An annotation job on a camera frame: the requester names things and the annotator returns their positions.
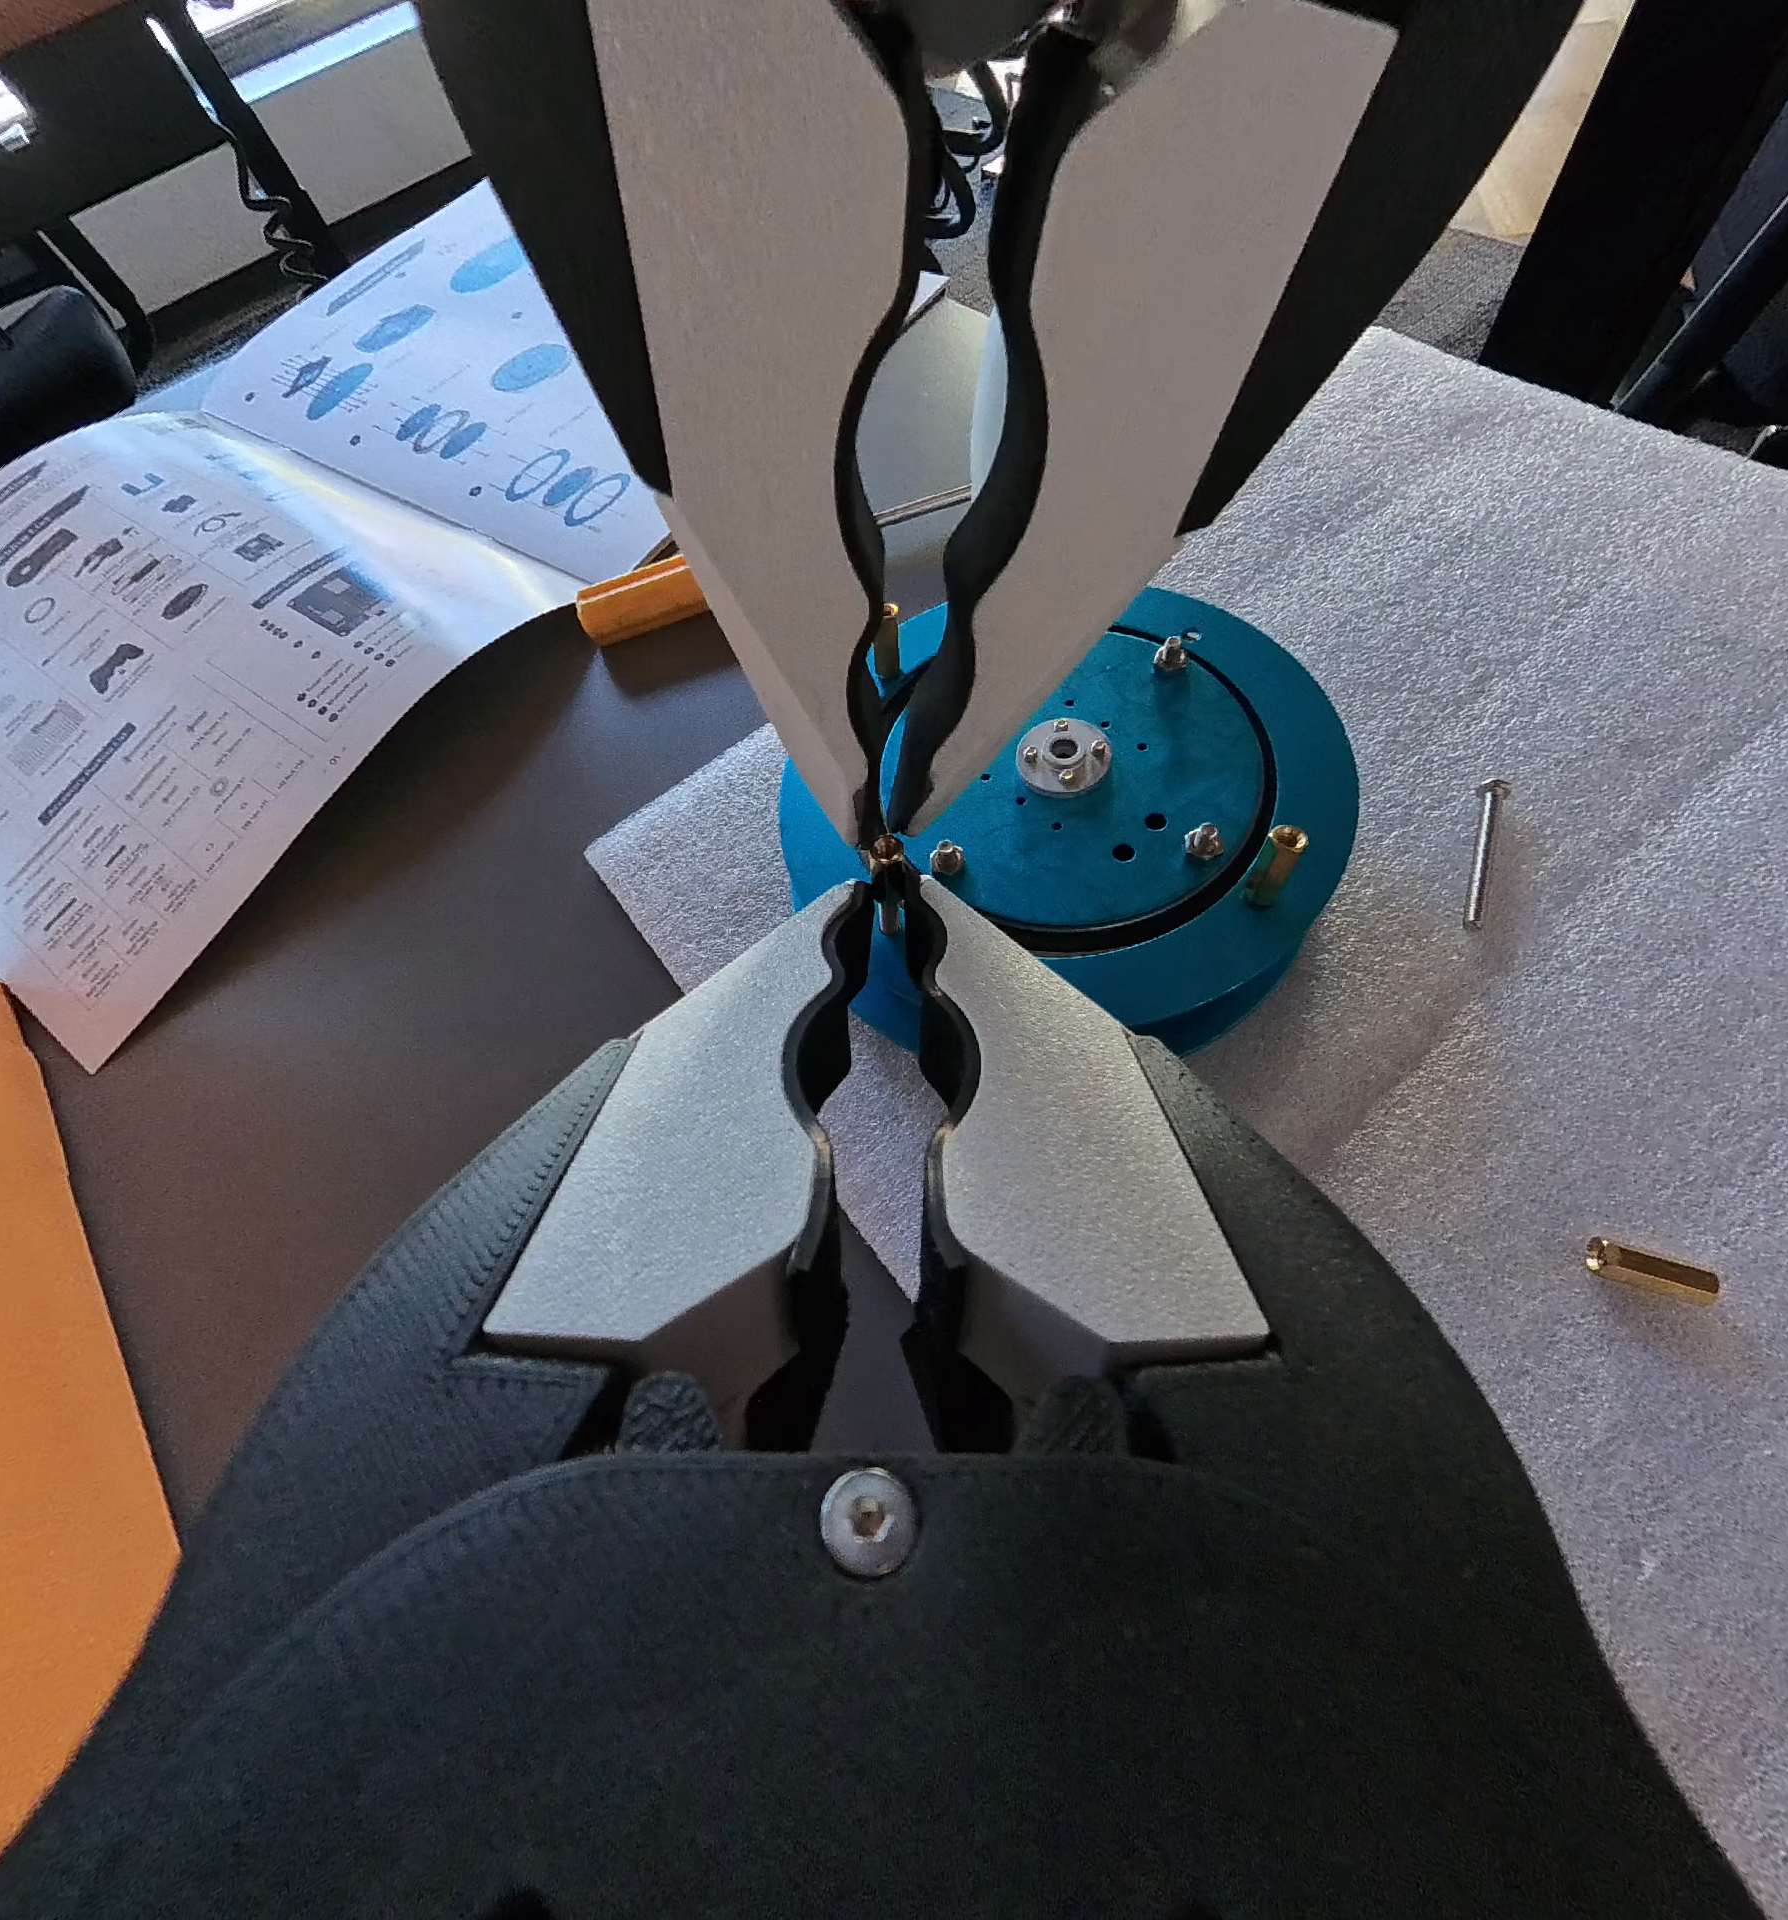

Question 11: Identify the orange cardboard box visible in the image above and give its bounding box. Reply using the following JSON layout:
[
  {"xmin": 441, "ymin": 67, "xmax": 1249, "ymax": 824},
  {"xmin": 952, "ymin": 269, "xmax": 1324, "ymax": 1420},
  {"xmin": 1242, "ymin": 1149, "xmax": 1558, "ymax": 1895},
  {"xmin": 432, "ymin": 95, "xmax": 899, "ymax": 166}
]
[{"xmin": 0, "ymin": 952, "xmax": 183, "ymax": 1907}]

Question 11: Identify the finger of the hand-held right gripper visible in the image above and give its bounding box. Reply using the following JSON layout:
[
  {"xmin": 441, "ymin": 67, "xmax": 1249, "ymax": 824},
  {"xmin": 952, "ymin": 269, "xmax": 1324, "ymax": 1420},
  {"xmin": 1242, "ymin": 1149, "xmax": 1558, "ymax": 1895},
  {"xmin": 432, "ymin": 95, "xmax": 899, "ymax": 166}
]
[
  {"xmin": 888, "ymin": 0, "xmax": 1404, "ymax": 833},
  {"xmin": 586, "ymin": 0, "xmax": 924, "ymax": 839}
]

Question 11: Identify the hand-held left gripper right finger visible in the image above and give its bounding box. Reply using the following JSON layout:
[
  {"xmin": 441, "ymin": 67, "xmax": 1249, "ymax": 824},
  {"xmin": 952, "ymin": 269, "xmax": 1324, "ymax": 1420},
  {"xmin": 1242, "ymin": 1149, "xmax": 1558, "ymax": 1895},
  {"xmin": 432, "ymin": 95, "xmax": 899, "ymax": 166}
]
[{"xmin": 899, "ymin": 870, "xmax": 1274, "ymax": 1453}]

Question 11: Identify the blue metal turntable assembly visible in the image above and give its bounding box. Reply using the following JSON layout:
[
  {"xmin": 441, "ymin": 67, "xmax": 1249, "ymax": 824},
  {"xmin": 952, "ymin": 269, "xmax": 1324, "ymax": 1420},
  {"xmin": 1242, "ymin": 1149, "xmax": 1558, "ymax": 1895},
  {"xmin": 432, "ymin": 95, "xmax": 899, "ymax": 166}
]
[{"xmin": 777, "ymin": 584, "xmax": 1362, "ymax": 1060}]

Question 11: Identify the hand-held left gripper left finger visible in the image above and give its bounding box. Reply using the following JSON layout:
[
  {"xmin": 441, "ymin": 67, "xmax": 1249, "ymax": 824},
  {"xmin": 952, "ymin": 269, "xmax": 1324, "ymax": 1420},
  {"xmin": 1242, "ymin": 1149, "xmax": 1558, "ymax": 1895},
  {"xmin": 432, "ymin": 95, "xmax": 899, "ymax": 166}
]
[{"xmin": 483, "ymin": 881, "xmax": 874, "ymax": 1450}]

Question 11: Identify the orange-handled screwdriver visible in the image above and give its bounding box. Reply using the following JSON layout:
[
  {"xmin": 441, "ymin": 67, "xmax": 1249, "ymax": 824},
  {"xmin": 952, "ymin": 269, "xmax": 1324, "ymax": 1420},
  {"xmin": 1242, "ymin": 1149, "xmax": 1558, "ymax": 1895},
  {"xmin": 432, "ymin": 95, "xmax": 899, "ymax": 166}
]
[{"xmin": 575, "ymin": 481, "xmax": 974, "ymax": 648}]

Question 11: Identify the thin black coiled cable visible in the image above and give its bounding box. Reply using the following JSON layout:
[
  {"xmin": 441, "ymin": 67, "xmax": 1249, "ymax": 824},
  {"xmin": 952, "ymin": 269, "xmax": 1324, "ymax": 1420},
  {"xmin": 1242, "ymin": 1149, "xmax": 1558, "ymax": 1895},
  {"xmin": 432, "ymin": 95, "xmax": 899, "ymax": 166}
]
[{"xmin": 225, "ymin": 111, "xmax": 330, "ymax": 288}]

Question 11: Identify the black office chair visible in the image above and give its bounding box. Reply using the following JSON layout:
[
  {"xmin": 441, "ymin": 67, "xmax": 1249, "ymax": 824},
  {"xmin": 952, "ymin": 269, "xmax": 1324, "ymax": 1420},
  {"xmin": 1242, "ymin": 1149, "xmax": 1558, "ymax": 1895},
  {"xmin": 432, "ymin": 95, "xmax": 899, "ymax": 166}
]
[
  {"xmin": 0, "ymin": 283, "xmax": 141, "ymax": 504},
  {"xmin": 1613, "ymin": 60, "xmax": 1788, "ymax": 498}
]

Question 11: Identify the white foam sheet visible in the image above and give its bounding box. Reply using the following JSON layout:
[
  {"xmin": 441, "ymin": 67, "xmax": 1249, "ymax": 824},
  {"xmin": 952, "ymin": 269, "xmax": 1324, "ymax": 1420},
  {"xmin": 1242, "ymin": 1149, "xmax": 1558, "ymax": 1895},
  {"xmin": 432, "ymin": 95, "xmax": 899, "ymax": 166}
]
[{"xmin": 586, "ymin": 325, "xmax": 1788, "ymax": 1920}]

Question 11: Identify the black metal frame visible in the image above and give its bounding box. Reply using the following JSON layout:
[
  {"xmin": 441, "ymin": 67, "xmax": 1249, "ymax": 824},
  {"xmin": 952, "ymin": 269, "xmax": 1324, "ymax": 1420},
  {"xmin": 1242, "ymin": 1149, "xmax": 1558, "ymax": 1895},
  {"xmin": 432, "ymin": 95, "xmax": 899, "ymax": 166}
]
[{"xmin": 1477, "ymin": 0, "xmax": 1788, "ymax": 407}]

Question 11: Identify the open instruction booklet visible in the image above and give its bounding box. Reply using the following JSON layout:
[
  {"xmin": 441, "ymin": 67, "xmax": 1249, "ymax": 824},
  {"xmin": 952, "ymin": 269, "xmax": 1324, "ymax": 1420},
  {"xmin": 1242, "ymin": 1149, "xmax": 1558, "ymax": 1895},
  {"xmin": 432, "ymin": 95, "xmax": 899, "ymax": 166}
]
[{"xmin": 0, "ymin": 180, "xmax": 955, "ymax": 1073}]

